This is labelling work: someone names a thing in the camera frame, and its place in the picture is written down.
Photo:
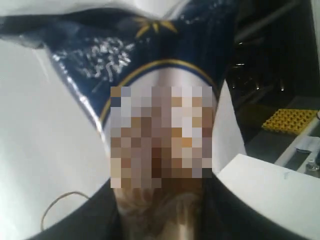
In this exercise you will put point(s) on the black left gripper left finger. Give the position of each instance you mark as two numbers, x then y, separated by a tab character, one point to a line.
96	219

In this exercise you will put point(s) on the white side table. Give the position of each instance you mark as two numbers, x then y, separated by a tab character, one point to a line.
253	180

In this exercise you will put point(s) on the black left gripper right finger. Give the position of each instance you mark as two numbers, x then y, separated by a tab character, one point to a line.
223	216

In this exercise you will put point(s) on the small clear bottle white cap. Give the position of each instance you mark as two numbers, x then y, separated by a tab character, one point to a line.
313	163

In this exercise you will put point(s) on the spaghetti packet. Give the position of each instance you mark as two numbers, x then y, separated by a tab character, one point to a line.
151	87

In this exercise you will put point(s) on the brown paper bag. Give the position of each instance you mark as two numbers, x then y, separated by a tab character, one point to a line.
61	207

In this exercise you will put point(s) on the yellow perforated tray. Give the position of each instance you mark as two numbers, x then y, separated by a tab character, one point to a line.
289	121

